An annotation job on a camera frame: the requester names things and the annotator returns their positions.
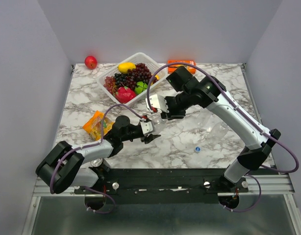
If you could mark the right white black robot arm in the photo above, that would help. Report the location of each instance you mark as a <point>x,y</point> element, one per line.
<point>211,94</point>

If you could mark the red apple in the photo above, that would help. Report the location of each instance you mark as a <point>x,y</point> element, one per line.
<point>90,62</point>

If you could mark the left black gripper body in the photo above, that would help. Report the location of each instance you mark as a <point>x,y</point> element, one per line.
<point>146,139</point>

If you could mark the clear plastic bottle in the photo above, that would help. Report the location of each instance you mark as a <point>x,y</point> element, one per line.
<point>203,119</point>
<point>217,132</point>
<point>158,124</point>

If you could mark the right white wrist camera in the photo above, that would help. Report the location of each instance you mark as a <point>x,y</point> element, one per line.
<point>156,103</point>

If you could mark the dark purple grape bunch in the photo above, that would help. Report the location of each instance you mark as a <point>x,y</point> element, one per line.
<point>141,73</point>

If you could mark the black mounting rail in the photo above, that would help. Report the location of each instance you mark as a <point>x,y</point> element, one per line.
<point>163,186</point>

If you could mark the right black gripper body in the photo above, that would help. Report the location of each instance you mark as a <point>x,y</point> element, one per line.
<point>176,106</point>

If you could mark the yellow mango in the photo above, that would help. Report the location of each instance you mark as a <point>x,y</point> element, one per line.
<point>125,67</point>

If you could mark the red dragon fruit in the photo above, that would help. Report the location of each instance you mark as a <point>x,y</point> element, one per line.
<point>124,94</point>

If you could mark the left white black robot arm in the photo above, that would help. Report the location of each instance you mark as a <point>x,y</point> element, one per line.
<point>61,168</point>

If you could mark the red grape bunch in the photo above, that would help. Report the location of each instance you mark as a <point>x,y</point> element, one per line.
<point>110,84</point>

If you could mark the orange snack bag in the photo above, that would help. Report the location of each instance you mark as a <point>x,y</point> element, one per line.
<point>93,126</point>

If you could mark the green toy fruit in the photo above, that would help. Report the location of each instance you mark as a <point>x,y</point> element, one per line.
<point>140,87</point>

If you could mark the aluminium frame rail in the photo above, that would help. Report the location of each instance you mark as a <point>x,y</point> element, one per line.
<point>270,185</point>

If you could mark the silver can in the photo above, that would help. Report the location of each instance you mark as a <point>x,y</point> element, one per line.
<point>100,166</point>

